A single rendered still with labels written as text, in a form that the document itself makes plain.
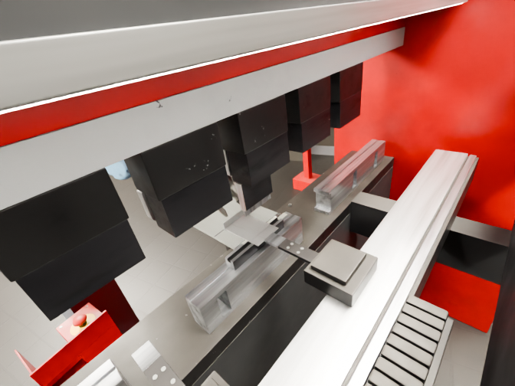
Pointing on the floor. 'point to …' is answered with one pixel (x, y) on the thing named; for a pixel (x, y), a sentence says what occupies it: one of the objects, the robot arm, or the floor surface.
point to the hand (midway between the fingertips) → (231, 207)
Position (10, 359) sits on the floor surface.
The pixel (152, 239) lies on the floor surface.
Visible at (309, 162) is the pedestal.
